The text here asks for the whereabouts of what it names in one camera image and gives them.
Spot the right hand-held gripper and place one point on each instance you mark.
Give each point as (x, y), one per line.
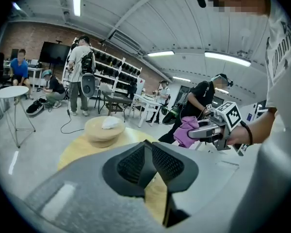
(230, 115)

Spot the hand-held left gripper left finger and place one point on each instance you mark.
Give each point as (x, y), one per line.
(87, 190)

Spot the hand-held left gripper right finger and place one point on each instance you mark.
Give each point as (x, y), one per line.
(203, 183)

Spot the purple cloth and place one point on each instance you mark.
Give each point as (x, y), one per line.
(184, 130)

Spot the person's right forearm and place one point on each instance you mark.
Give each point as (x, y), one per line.
(262, 124)

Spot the black green backpack shell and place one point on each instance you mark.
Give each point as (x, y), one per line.
(172, 115)

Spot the round wooden table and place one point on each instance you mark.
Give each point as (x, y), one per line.
(72, 152)

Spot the round wooden tissue holder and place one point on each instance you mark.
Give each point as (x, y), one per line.
(104, 136)

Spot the white square table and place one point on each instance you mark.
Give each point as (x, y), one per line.
(148, 101)

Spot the white tissue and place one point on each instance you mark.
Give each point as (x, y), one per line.
(110, 123)

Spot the dark wooden chair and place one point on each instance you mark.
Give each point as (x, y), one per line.
(116, 101)

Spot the person's white printed t-shirt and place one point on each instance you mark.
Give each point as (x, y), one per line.
(283, 69)

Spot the black bag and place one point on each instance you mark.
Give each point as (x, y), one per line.
(35, 107)

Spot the grey backpack shell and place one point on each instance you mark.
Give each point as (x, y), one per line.
(88, 85)

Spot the white shelf with black helmets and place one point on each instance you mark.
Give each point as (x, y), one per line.
(116, 67)

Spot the white round side table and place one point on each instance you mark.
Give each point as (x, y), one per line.
(12, 91)

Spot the black wall screen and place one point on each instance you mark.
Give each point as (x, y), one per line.
(54, 52)

